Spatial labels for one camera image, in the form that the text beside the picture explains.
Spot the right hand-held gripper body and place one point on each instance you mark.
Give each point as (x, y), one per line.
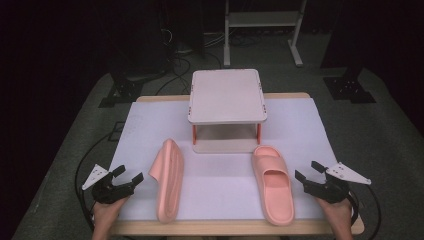
(333, 186)

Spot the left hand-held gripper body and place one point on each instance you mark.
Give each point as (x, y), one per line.
(107, 191)

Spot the pink slipper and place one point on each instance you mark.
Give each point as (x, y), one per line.
(274, 186)
(168, 181)

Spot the white two-tier shoe rack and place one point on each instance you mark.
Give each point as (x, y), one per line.
(226, 106)

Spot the person's left hand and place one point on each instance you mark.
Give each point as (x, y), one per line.
(107, 213)

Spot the person's right hand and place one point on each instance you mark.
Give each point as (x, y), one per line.
(338, 215)

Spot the black stand base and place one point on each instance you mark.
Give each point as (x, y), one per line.
(348, 88)
(121, 91)

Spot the white table mat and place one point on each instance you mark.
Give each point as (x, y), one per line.
(220, 186)

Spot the white metal stand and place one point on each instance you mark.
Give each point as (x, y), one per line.
(261, 20)

